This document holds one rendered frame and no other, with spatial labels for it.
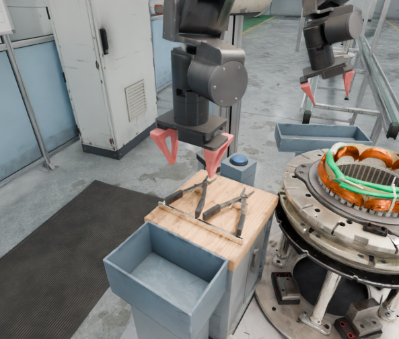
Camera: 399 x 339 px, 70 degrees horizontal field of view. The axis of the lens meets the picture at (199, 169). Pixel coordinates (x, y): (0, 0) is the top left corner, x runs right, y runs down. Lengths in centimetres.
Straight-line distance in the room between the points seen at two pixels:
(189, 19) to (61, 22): 233
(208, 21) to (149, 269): 42
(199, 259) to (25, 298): 150
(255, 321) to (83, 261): 138
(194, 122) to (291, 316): 50
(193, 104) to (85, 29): 216
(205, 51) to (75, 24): 226
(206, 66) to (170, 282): 37
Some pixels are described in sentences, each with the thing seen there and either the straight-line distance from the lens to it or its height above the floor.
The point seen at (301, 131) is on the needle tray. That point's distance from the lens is 96.
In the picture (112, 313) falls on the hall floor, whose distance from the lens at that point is 172.
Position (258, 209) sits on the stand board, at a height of 107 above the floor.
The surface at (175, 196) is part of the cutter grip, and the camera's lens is 55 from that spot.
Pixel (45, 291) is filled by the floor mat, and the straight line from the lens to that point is 191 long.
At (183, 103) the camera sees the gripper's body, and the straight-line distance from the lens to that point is 44.
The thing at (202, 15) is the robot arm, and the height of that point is 140.
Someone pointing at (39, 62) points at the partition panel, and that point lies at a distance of 280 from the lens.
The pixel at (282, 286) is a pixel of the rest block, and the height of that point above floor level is 83.
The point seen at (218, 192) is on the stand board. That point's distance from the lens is 60.
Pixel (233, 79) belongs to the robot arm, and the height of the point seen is 133.
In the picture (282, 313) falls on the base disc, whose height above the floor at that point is 80.
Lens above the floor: 143
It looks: 33 degrees down
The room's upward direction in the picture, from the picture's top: straight up
